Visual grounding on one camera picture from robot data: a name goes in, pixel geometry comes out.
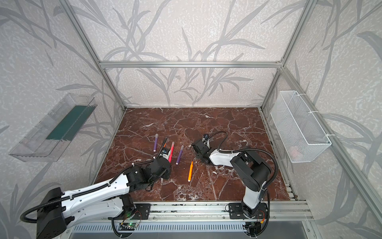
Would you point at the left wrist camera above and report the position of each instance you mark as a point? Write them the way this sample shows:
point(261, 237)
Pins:
point(165, 152)

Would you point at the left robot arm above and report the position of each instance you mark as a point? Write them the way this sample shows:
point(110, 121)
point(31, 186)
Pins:
point(109, 199)

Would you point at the yellow orange highlighter pen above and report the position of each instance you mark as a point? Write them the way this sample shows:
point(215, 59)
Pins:
point(190, 171)

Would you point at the purple highlighter pen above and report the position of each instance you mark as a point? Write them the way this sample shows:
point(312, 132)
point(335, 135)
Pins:
point(155, 142)
point(180, 155)

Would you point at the circuit board with wires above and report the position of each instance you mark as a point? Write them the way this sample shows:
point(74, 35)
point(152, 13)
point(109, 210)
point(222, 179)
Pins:
point(128, 226)

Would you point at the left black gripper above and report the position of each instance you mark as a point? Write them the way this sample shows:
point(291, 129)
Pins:
point(168, 173)

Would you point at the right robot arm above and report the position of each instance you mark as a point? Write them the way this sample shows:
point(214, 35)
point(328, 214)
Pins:
point(256, 168)

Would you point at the pink highlighter pen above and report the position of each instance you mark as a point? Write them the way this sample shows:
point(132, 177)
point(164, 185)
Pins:
point(171, 152)

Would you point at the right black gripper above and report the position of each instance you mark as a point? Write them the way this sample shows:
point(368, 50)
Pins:
point(197, 156)

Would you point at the white wire mesh basket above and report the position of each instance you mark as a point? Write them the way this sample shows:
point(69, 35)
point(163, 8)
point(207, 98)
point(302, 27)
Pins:
point(303, 137)

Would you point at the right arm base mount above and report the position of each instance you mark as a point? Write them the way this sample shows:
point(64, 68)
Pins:
point(241, 211)

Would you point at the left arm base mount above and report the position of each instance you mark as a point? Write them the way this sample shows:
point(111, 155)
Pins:
point(140, 212)

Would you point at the clear plastic wall tray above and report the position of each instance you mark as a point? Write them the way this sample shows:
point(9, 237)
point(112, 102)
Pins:
point(48, 140)

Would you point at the aluminium front rail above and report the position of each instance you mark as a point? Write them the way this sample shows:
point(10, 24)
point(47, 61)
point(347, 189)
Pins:
point(204, 211)

